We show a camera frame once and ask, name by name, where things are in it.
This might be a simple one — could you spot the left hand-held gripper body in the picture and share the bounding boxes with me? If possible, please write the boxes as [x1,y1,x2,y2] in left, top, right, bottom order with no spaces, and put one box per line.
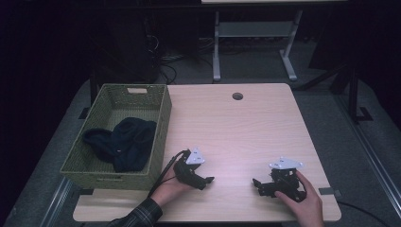
[172,147,206,190]

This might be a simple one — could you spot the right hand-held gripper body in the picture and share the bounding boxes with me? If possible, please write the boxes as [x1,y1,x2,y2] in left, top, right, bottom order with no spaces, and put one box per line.
[263,156,307,203]

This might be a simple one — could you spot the dark blue cloth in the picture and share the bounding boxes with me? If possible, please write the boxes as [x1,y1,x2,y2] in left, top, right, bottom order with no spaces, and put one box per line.
[81,116,158,173]

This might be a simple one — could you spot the green woven basket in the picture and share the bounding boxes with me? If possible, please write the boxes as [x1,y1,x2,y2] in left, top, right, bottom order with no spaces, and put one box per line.
[60,82,173,191]

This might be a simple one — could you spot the person's left hand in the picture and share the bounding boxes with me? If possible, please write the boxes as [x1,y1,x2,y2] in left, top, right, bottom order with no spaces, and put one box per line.
[149,164,194,208]

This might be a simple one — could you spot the person's right hand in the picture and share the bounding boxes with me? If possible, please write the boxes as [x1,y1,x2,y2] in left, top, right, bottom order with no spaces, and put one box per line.
[274,169,325,227]

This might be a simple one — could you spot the grey tape strip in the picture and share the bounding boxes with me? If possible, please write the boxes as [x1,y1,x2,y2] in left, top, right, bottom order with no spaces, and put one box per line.
[318,186,342,197]

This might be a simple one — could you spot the black metal stand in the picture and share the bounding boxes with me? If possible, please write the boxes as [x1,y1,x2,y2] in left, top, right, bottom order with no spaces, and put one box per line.
[327,62,375,124]

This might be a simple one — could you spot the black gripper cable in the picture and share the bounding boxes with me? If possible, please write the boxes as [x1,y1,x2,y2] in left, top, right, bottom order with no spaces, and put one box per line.
[148,149,192,199]

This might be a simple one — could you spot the black cable on floor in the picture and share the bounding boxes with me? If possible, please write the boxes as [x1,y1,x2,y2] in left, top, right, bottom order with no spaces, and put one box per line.
[337,200,392,227]

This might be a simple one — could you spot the black floor cables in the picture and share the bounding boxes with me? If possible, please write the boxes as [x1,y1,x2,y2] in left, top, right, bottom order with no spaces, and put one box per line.
[148,34,216,85]

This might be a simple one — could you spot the white metal table frame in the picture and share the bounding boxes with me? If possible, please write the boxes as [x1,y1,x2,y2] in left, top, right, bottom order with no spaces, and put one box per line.
[212,9,304,83]

